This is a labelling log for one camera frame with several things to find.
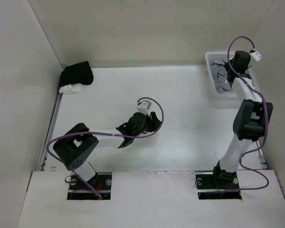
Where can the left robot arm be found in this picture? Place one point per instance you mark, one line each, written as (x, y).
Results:
(77, 145)

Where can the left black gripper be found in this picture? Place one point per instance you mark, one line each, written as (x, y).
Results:
(154, 122)

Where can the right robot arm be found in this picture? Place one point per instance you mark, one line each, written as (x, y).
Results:
(250, 123)

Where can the folded black tank top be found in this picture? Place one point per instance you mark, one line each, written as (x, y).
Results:
(79, 73)

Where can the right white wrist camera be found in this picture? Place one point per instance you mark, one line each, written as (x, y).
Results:
(256, 55)

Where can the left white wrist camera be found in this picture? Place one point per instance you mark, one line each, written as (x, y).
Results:
(144, 107)

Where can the white plastic basket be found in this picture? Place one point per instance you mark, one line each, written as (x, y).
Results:
(240, 85)

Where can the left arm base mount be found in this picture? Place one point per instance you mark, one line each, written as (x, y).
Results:
(77, 190)

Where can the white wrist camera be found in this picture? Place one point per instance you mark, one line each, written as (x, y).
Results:
(144, 107)
(256, 55)

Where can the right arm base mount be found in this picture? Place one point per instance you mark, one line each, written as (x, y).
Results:
(209, 187)

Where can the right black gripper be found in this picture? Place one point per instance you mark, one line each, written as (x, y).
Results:
(227, 67)

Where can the grey tank top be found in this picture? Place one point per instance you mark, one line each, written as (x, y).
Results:
(219, 71)

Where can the folded white tank top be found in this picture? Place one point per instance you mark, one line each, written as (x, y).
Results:
(71, 89)

